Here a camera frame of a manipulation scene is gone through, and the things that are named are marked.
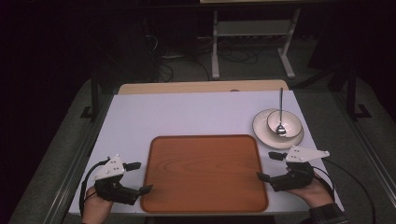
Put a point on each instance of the white table mat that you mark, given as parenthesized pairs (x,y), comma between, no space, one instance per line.
(186,115)

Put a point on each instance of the white round plate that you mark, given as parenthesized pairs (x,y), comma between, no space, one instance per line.
(261,130)

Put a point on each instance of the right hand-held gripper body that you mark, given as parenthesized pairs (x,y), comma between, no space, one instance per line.
(295,179)

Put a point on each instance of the person's right hand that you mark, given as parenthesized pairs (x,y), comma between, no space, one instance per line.
(316,194)

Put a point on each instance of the black metal stand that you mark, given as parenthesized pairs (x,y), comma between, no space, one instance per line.
(351,93)
(95,99)

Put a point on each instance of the person's left hand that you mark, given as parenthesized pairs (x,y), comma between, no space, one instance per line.
(95,208)

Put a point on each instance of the metal spoon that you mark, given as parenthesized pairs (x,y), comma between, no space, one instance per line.
(280,129)

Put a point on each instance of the person's dark sleeve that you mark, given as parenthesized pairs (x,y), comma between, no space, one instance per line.
(327,214)

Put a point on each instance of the brown wooden tray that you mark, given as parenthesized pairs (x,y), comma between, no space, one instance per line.
(204,174)

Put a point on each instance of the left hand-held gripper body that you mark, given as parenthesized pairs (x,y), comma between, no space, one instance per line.
(109,170)

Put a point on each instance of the white metal stand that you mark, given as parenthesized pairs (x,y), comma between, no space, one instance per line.
(214,56)

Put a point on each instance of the white bowl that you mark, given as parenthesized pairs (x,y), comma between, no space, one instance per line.
(292,124)

